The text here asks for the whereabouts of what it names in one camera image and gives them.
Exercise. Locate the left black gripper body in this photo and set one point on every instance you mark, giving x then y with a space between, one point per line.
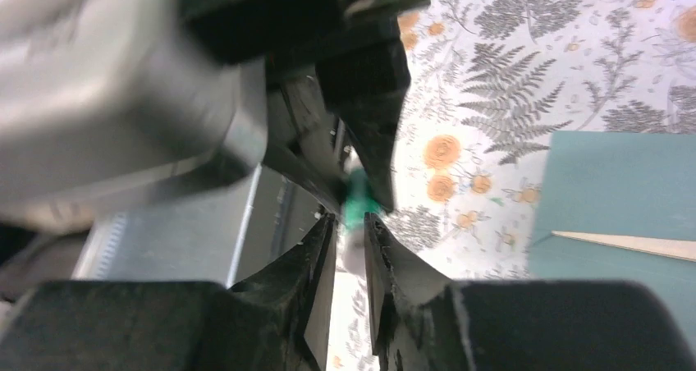
346 39

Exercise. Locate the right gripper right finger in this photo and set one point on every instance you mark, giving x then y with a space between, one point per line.
423 320

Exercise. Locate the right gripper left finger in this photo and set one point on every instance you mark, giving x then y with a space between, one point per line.
275 319

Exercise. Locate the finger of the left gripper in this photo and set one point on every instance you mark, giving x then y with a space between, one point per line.
366 88
301 146

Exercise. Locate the teal green envelope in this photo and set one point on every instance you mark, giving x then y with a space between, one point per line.
619 184

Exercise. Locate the cream paper letter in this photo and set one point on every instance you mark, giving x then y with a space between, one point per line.
674 249

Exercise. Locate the floral patterned table mat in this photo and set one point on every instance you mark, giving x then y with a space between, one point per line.
493 80

